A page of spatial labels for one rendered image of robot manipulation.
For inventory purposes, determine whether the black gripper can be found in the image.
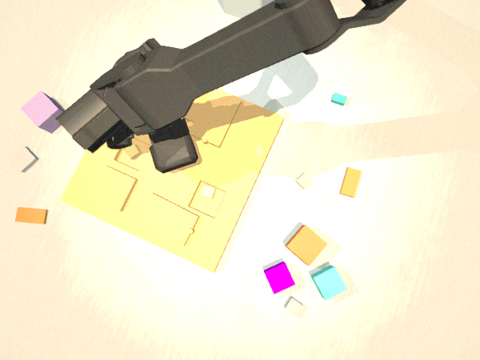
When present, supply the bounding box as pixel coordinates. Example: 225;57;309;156
149;118;198;173

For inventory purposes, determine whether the pink cube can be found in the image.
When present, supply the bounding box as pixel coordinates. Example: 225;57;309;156
21;91;65;134

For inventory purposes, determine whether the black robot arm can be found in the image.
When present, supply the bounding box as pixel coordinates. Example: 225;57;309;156
56;0;406;154

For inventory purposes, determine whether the pale yellow square board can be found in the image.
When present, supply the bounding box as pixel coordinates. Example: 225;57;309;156
60;89;284;273

